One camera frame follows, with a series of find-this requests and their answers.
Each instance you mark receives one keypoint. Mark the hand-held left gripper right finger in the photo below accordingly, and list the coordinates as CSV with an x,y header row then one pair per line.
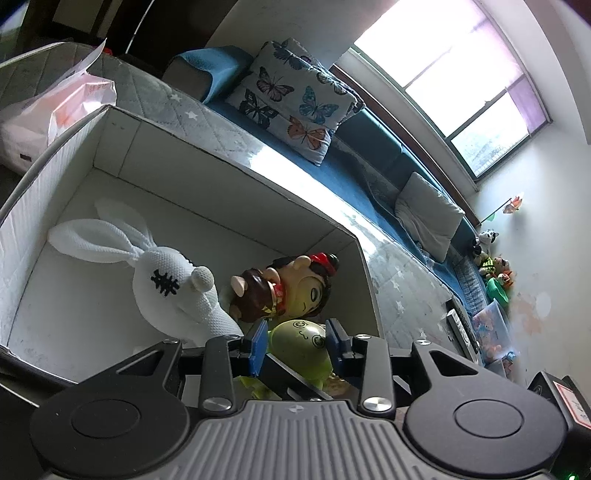
x,y
340,345

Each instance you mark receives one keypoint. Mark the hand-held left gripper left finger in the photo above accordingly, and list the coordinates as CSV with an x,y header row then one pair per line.
x,y
257,349

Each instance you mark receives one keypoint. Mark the green round face toy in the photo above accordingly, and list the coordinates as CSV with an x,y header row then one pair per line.
x,y
300,344

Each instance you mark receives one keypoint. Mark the white cardboard box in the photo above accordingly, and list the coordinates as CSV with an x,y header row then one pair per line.
x,y
92,300

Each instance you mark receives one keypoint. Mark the cartoon boy figure doll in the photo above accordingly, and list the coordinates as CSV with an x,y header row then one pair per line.
x,y
304,290

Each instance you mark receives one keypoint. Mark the clear box of toys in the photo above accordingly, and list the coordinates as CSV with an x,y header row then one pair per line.
x,y
491,330

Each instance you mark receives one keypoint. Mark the white knitted rabbit plush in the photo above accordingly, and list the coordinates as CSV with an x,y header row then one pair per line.
x,y
161,286

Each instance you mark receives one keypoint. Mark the black remote control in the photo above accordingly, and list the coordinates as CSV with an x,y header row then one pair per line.
x,y
461,330

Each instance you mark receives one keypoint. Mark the grey pillow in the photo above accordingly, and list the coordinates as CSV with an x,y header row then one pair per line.
x,y
427,212

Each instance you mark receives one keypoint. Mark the pile of small plush toys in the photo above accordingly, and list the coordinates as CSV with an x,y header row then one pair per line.
x,y
494,267

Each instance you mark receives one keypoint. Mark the panda plush toy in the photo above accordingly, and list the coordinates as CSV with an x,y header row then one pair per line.
x,y
487,239

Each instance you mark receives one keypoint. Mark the blue sofa bed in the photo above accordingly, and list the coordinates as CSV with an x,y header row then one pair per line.
x,y
369,152

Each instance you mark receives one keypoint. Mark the orange pinwheel toy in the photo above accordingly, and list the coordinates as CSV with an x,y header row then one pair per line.
x,y
511,204

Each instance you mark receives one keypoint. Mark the butterfly print pillow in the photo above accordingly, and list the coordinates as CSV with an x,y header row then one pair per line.
x,y
286,92

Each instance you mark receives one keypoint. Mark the blue and grey cushion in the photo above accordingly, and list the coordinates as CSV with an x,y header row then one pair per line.
x,y
217,69

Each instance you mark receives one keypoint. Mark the window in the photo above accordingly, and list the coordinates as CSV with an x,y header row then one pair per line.
x,y
438,60

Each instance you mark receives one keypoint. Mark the white and orange plastic bag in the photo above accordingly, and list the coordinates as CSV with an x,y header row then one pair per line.
x,y
69,106

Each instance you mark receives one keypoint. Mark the purple curtain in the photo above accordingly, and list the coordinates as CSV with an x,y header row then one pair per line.
x,y
531,104

